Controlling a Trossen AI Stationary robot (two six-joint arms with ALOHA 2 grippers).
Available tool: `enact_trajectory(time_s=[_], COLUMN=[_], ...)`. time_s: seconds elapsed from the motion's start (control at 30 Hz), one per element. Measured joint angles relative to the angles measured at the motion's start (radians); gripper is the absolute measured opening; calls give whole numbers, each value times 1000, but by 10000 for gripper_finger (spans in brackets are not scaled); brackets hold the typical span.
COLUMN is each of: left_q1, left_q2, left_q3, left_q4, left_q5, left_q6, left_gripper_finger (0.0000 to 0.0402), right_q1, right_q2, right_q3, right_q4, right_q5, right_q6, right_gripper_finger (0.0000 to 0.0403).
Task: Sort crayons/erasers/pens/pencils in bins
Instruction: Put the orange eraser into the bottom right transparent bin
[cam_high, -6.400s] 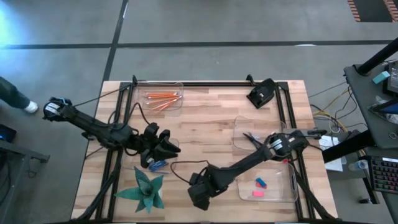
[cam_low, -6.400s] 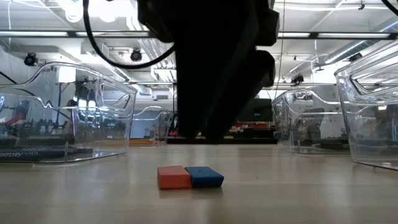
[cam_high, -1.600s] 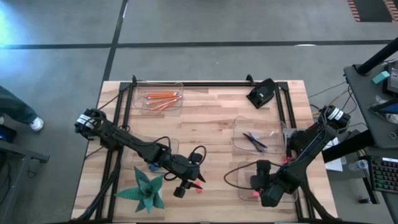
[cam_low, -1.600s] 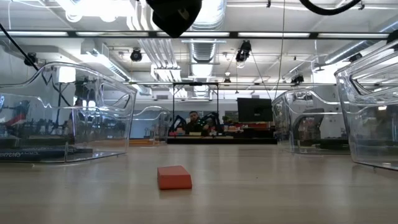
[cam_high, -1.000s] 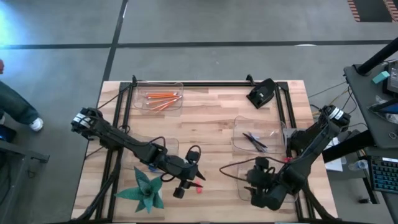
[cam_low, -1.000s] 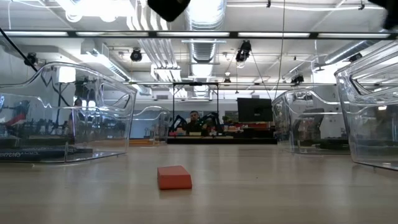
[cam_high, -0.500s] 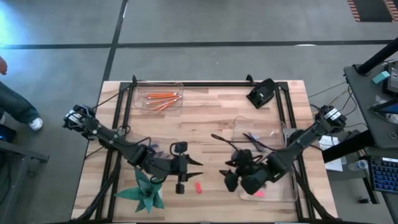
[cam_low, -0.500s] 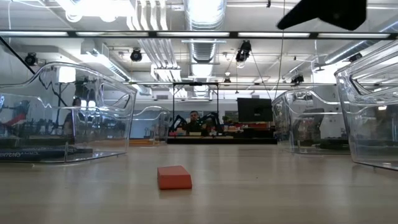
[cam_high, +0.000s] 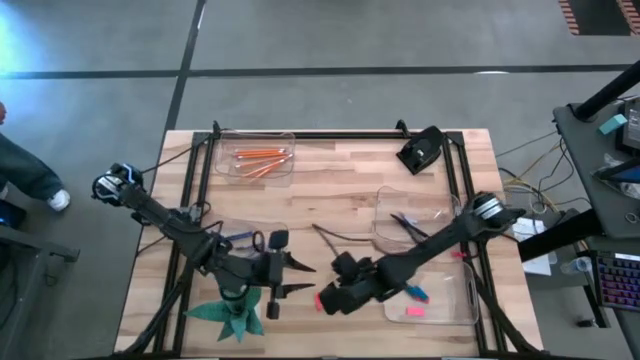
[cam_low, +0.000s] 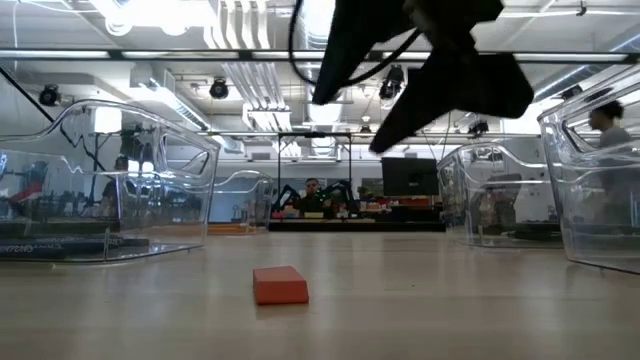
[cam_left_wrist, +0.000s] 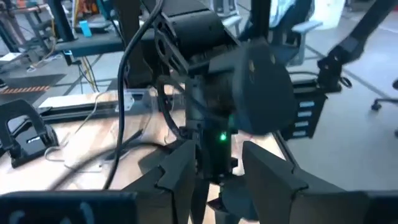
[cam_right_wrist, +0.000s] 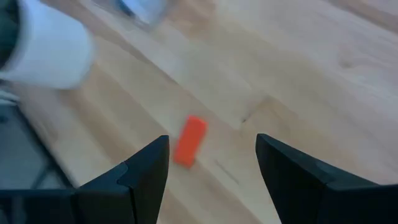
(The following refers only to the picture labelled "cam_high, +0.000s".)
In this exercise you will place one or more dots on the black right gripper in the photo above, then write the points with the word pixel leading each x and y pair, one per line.
pixel 360 292

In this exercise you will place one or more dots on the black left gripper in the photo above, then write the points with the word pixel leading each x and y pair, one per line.
pixel 272 275

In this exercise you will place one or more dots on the orange-red eraser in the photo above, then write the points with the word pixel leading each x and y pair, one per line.
pixel 318 301

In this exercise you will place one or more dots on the blue eraser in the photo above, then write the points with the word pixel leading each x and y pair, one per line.
pixel 415 291

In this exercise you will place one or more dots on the blue crayon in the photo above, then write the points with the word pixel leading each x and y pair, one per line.
pixel 240 235
pixel 245 247

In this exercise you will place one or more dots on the red eraser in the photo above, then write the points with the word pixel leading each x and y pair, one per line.
pixel 425 300

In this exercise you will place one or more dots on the black pen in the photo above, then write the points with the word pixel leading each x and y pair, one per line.
pixel 415 229
pixel 407 226

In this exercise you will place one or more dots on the lavender pen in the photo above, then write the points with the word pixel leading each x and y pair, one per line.
pixel 410 218

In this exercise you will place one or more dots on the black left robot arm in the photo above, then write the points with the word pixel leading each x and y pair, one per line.
pixel 165 220

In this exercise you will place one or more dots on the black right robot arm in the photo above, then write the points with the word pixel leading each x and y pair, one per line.
pixel 440 240

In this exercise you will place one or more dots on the green artificial succulent plant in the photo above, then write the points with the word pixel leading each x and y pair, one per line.
pixel 235 315

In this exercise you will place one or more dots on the clear plastic bin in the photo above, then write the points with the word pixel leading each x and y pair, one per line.
pixel 225 170
pixel 450 300
pixel 390 200
pixel 215 227

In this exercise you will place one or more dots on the black angular table-top device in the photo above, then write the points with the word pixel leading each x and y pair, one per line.
pixel 420 150

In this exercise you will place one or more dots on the white paper sheet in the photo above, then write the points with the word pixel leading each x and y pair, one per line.
pixel 532 235

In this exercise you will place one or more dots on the black desk leg bar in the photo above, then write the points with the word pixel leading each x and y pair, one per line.
pixel 560 235

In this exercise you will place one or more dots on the clear plastic bottle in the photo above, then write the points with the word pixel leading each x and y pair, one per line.
pixel 575 266

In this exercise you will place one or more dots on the dark grey metal stand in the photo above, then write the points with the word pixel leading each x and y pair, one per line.
pixel 45 250

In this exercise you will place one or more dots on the black backlit keyboard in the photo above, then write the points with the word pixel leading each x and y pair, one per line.
pixel 620 280

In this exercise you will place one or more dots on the grey keyboard desk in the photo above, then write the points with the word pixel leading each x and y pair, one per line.
pixel 630 335

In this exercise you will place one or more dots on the tablet with blue screen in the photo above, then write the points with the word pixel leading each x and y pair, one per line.
pixel 625 174

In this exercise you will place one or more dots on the person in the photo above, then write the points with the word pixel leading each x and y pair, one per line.
pixel 25 170

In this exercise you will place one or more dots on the black box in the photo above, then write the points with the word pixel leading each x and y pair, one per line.
pixel 10 215

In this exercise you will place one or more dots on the teal box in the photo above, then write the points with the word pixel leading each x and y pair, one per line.
pixel 612 124

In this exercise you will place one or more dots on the black orange-striped floor mat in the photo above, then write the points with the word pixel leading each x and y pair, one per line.
pixel 600 17

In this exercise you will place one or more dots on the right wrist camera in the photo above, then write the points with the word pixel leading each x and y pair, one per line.
pixel 346 266

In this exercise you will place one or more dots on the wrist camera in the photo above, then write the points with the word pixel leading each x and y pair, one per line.
pixel 278 240
pixel 346 266

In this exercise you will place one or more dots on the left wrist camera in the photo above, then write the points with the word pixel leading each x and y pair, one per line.
pixel 278 240

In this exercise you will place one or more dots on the black aluminium table frame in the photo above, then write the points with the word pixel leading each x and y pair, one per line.
pixel 325 135

